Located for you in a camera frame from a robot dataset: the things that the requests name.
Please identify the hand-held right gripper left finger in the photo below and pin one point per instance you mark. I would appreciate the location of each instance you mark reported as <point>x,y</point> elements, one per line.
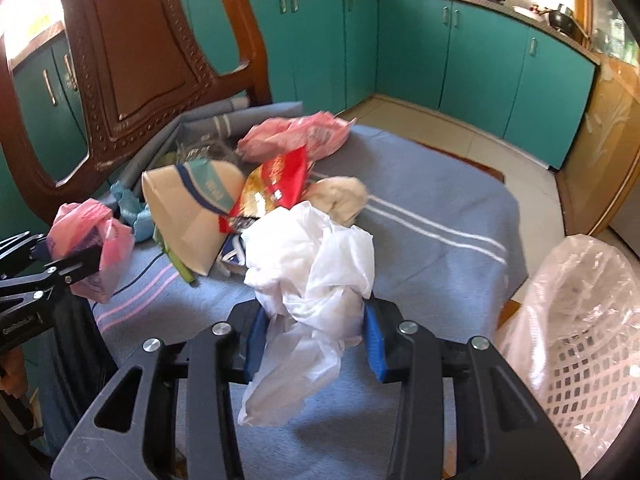
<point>255,341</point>

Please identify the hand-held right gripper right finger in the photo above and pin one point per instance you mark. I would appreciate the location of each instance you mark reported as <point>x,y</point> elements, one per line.
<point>375,346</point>

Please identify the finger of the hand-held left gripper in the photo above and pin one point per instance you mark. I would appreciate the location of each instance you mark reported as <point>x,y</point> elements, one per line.
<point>20,247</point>
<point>75,265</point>

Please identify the pink plastic bag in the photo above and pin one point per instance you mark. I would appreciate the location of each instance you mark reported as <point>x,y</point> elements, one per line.
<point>112,250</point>

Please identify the teal cloth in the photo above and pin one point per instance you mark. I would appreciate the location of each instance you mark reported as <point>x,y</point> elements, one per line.
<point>131,210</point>

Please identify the white plastic bag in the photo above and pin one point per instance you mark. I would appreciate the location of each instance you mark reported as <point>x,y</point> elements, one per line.
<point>310,260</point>

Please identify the white lattice bin with liner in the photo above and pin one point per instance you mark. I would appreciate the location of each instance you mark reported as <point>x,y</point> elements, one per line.
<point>575,385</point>

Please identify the green wrapper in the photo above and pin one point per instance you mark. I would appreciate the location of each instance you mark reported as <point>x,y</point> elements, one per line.
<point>182,267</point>

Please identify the grey-blue striped blanket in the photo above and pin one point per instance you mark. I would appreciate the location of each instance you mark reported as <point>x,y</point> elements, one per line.
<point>425,200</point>

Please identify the beige crumpled paper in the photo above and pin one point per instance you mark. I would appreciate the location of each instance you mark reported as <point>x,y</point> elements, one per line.
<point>340,195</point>

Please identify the red snack packet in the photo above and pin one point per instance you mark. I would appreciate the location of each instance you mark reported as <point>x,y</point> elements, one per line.
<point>280,175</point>

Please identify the pink printed packaging bag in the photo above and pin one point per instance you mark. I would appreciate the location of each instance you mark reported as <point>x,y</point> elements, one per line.
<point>295,132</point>

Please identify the carved wooden chair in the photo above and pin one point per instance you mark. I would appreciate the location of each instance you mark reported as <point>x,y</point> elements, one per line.
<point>140,35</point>

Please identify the teal kitchen cabinet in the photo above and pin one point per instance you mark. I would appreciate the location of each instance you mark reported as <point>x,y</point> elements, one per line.
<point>310,45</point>

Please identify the wooden cabinet with glass door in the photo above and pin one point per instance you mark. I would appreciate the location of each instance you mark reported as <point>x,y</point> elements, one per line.
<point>605,125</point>

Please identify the black wok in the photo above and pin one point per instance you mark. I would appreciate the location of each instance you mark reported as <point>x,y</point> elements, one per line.
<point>565,20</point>

